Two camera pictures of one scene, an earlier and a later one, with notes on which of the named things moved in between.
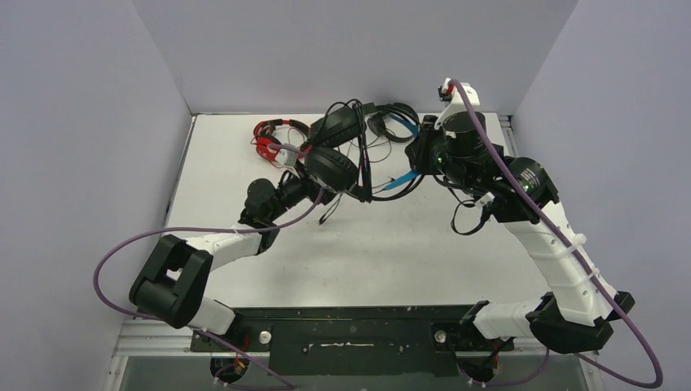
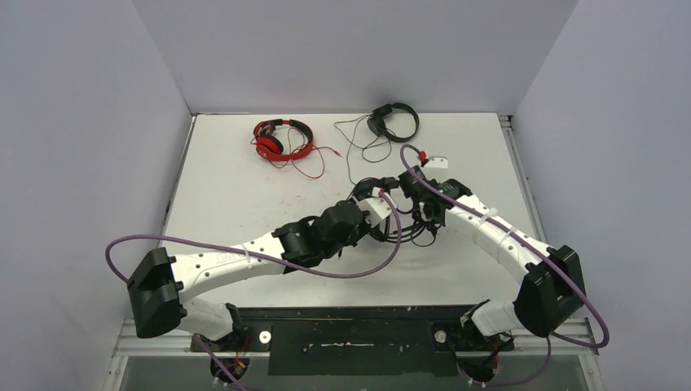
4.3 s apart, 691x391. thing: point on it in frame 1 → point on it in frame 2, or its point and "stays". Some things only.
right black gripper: [420, 149] → [411, 183]
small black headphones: [376, 121] stays
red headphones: [266, 138] stays
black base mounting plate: [416, 341] stays
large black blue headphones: [337, 162] → [379, 228]
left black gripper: [314, 187] → [367, 226]
